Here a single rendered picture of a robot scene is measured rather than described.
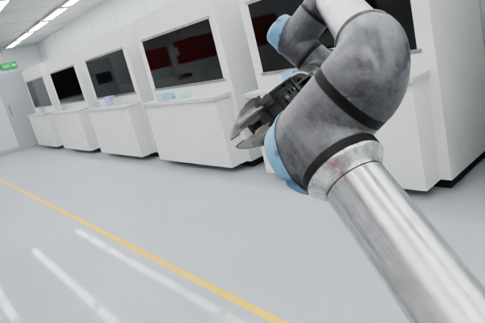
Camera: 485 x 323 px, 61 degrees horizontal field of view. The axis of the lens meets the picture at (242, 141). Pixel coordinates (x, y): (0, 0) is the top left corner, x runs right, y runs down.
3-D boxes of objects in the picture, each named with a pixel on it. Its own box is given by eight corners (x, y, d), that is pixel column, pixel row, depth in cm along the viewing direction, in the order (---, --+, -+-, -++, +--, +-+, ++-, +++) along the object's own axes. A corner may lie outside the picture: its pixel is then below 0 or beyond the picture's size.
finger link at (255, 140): (249, 136, 69) (278, 109, 75) (232, 148, 74) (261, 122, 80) (260, 150, 69) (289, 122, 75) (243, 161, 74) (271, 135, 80)
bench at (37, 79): (58, 151, 958) (27, 65, 913) (37, 148, 1097) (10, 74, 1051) (101, 135, 1023) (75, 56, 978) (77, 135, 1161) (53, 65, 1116)
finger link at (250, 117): (234, 114, 69) (268, 94, 75) (218, 128, 74) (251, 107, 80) (245, 130, 69) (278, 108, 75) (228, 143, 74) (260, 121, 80)
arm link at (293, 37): (300, 1, 94) (336, 31, 92) (271, 40, 99) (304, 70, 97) (289, -3, 87) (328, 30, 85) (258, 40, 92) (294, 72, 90)
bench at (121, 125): (144, 163, 621) (103, 29, 575) (99, 156, 759) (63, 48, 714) (201, 140, 686) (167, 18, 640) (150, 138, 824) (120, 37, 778)
